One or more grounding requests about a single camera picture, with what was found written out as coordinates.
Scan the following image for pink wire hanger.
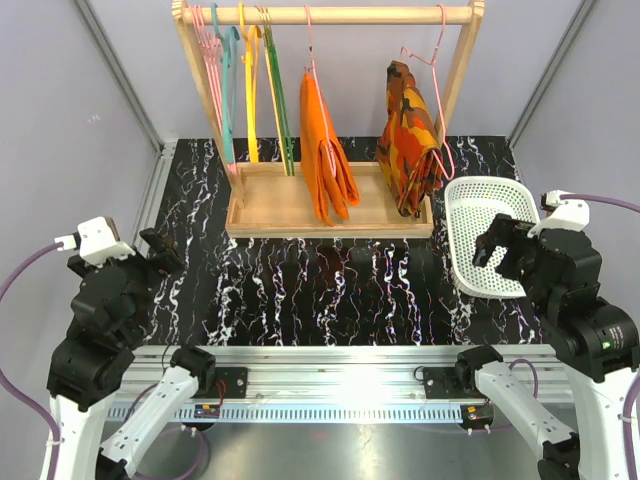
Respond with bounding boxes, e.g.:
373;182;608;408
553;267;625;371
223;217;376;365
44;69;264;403
400;4;456;181
304;4;337;178

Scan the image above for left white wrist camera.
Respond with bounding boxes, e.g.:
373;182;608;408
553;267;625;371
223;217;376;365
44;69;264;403
54;216;136;267

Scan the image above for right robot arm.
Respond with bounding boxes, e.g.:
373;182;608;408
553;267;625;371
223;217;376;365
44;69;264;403
453;214;639;479

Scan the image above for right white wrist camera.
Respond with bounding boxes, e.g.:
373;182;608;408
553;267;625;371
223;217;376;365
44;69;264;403
528;190;590;238

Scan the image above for camouflage orange trousers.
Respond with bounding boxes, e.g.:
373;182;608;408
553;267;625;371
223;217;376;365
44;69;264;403
376;60;443;218

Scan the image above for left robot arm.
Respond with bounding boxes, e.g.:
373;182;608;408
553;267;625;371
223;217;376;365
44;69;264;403
47;218;217;479

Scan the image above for pink wire hangers left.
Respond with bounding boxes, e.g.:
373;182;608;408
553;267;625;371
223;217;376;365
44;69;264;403
190;5;237;175

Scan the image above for aluminium mounting rail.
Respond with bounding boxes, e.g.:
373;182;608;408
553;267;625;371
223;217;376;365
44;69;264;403
106;345;573;423

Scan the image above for yellow hanger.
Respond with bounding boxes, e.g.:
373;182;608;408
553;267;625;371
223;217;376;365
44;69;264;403
238;2;262;164

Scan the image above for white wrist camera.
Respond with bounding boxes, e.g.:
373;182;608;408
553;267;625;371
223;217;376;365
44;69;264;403
54;216;136;267
528;190;590;238

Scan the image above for green hanger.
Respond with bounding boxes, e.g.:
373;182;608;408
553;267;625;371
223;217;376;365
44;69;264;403
264;11;295;176

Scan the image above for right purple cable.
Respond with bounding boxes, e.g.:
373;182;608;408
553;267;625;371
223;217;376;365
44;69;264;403
559;194;640;214

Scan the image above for teal hanger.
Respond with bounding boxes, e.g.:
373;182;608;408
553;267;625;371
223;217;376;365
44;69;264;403
211;2;240;175

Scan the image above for wooden clothes rack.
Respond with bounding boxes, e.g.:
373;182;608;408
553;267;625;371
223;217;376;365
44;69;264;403
172;1;485;238

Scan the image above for white plastic basket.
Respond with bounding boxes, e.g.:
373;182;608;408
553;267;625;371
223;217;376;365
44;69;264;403
444;176;539;300

